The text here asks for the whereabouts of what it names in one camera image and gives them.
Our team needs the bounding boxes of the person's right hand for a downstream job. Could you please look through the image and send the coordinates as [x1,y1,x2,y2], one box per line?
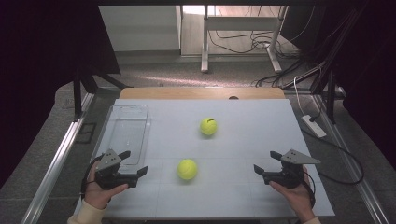
[268,165,316,219]

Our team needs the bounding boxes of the white cabinet panel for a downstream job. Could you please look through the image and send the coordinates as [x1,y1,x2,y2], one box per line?
[98,5,182,53]

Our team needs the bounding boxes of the aluminium rail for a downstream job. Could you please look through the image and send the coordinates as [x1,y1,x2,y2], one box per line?
[19,92,96,224]
[312,92,390,224]

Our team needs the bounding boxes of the right hand-held gripper cable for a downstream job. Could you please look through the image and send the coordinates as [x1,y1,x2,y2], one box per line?
[301,178,317,209]

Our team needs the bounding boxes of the white power strip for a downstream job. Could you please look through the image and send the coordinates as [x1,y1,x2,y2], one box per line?
[301,114,328,139]

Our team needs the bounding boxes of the black power strip cable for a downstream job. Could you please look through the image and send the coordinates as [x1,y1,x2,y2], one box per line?
[299,112,365,186]

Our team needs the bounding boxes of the clear plastic container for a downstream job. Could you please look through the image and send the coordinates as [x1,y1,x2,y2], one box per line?
[92,105,152,175]

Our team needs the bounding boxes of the dark floor socket cover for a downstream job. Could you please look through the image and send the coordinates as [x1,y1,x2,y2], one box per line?
[75,122,98,145]

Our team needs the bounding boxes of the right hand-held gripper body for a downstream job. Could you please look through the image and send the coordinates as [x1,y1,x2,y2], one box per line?
[262,148,322,189]

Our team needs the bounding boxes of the left hand-held gripper cable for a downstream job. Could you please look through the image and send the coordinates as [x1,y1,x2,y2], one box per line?
[79,154,106,201]

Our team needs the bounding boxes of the white desk frame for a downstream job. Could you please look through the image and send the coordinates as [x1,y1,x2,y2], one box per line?
[200,5,290,75]

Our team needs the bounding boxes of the person's left hand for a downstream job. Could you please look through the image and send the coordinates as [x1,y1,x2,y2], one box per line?
[83,161,130,210]

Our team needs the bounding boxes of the wooden table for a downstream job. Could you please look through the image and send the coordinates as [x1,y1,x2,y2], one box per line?
[119,86,287,101]

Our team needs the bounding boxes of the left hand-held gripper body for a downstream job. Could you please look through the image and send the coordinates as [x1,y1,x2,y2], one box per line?
[93,148,139,191]

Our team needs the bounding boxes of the white cable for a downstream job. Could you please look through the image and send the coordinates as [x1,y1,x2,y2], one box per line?
[293,76,308,117]

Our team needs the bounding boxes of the yellow tennis ball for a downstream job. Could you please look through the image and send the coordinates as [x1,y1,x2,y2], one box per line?
[199,117,219,136]
[177,159,199,181]

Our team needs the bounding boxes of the dark curtain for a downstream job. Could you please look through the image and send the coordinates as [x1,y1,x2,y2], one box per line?
[0,0,121,189]
[281,0,396,172]

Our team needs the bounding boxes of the hand-held gripper cable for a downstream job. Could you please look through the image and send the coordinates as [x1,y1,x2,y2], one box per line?
[79,154,106,201]
[301,178,317,209]

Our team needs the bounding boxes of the black metal stand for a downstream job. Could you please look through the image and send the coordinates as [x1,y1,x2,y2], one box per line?
[72,69,134,123]
[251,7,362,125]

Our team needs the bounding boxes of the tangle of black floor cables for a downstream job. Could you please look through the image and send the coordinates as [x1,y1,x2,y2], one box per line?
[207,5,316,60]

